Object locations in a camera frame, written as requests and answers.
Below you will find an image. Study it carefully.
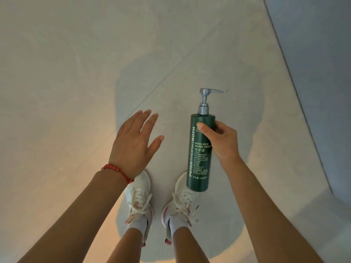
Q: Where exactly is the person's left hand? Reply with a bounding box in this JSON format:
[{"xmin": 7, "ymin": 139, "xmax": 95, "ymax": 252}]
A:
[{"xmin": 108, "ymin": 109, "xmax": 165, "ymax": 180}]

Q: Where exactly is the person's right hand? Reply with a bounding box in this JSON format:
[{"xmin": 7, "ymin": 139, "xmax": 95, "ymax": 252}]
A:
[{"xmin": 197, "ymin": 120, "xmax": 243, "ymax": 173}]

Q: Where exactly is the green pump soap bottle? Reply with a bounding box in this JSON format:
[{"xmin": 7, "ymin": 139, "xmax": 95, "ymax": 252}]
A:
[{"xmin": 186, "ymin": 88, "xmax": 224, "ymax": 193}]

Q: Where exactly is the person's right forearm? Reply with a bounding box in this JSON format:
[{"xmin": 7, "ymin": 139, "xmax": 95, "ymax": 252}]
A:
[{"xmin": 222, "ymin": 157, "xmax": 324, "ymax": 263}]

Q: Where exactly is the person's left forearm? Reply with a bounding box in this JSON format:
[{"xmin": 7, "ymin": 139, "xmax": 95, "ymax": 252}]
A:
[{"xmin": 17, "ymin": 169, "xmax": 133, "ymax": 263}]

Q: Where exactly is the person's left white sneaker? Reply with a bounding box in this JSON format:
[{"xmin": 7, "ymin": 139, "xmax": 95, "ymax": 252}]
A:
[{"xmin": 124, "ymin": 170, "xmax": 154, "ymax": 247}]

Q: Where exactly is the person's white sneaker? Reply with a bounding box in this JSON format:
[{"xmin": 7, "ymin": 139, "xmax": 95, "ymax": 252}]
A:
[
  {"xmin": 124, "ymin": 170, "xmax": 154, "ymax": 247},
  {"xmin": 161, "ymin": 171, "xmax": 200, "ymax": 246}
]

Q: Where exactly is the person's right white sneaker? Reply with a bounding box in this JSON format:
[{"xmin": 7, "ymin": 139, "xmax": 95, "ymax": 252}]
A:
[{"xmin": 161, "ymin": 171, "xmax": 200, "ymax": 246}]

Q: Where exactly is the person's left white sock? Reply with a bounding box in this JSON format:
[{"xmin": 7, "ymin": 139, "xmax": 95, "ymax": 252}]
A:
[{"xmin": 127, "ymin": 217, "xmax": 148, "ymax": 236}]

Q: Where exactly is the person's white sock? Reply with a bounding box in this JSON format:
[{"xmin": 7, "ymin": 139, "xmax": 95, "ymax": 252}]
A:
[
  {"xmin": 168, "ymin": 216, "xmax": 191, "ymax": 235},
  {"xmin": 127, "ymin": 217, "xmax": 148, "ymax": 236}
]

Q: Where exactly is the person's right white sock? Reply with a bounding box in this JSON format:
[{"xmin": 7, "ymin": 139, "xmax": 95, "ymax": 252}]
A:
[{"xmin": 168, "ymin": 216, "xmax": 191, "ymax": 235}]

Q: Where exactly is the person's left leg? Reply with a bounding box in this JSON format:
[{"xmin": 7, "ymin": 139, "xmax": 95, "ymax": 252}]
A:
[{"xmin": 106, "ymin": 228, "xmax": 144, "ymax": 263}]

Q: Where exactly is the person's leg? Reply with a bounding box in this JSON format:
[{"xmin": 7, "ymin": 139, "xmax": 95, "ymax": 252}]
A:
[
  {"xmin": 106, "ymin": 228, "xmax": 144, "ymax": 263},
  {"xmin": 172, "ymin": 226, "xmax": 212, "ymax": 263}
]

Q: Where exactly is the person's right leg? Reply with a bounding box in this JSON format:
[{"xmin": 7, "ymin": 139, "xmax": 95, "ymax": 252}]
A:
[{"xmin": 172, "ymin": 226, "xmax": 212, "ymax": 263}]

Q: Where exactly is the red beaded bracelet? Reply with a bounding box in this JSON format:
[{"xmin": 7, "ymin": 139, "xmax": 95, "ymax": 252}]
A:
[{"xmin": 101, "ymin": 164, "xmax": 135, "ymax": 184}]

